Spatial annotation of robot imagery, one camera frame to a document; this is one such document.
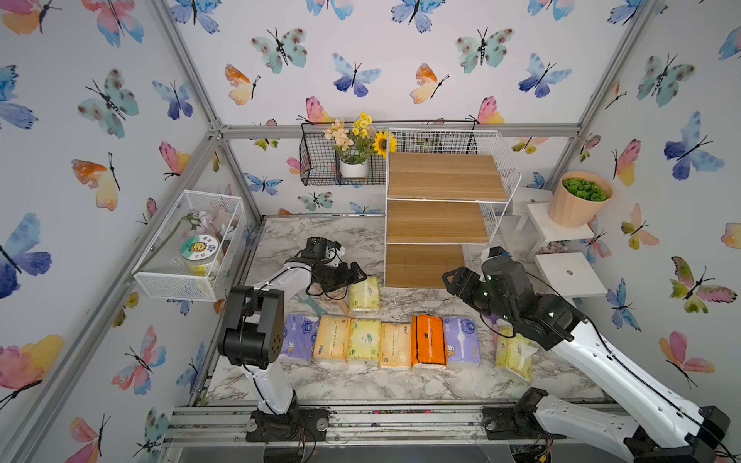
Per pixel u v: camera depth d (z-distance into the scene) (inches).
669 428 15.0
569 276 33.4
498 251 25.3
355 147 34.2
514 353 31.1
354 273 33.6
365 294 36.8
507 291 20.3
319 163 35.8
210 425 29.7
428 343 31.4
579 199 30.5
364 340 32.8
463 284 24.3
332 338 33.2
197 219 29.7
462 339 32.5
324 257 31.8
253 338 19.2
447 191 27.9
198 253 25.4
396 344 32.6
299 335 33.3
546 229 34.1
